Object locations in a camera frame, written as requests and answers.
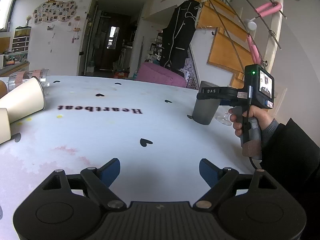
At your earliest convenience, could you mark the dark grey plastic cup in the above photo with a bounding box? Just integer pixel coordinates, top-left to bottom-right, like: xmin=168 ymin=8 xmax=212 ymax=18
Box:
xmin=191 ymin=80 xmax=222 ymax=126

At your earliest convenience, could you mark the person's right forearm black sleeve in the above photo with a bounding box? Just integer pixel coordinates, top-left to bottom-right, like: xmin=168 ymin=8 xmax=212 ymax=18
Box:
xmin=260 ymin=119 xmax=319 ymax=239

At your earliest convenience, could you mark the cream cup with brown sleeve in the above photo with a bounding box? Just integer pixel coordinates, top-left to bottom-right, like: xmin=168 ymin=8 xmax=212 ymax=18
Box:
xmin=0 ymin=108 xmax=11 ymax=144

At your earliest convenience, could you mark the cream paper cup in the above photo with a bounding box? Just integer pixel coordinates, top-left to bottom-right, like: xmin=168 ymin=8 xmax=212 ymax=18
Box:
xmin=0 ymin=76 xmax=46 ymax=123

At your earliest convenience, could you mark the clear pink-banded plastic cup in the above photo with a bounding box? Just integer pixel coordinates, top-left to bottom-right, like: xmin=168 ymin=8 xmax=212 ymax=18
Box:
xmin=8 ymin=69 xmax=50 ymax=92

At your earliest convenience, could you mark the tan brown paper cup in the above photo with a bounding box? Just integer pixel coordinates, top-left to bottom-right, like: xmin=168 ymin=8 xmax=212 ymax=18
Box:
xmin=0 ymin=80 xmax=8 ymax=99

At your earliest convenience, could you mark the person's right hand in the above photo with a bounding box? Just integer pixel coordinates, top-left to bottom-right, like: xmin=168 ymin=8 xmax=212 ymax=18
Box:
xmin=228 ymin=106 xmax=273 ymax=137

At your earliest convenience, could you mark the clear stemmed glass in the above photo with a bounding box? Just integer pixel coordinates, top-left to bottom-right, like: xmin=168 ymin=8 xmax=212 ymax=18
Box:
xmin=215 ymin=105 xmax=232 ymax=126

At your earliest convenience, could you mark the pink padded stair railing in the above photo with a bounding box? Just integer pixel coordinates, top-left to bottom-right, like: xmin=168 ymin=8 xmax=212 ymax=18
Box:
xmin=245 ymin=1 xmax=283 ymax=71

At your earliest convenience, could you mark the black hanging coat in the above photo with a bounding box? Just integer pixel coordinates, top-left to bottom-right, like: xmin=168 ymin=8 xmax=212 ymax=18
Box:
xmin=160 ymin=0 xmax=200 ymax=72

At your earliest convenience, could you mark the pink pouf seat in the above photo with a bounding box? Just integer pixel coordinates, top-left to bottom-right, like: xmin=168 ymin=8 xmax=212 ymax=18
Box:
xmin=136 ymin=62 xmax=187 ymax=88

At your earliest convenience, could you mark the small drawer organiser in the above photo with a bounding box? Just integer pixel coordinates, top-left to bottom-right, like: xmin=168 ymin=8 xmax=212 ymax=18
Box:
xmin=11 ymin=26 xmax=31 ymax=53

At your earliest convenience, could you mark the photo collage on wall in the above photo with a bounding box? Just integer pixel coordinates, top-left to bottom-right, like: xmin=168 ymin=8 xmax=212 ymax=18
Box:
xmin=33 ymin=0 xmax=78 ymax=24

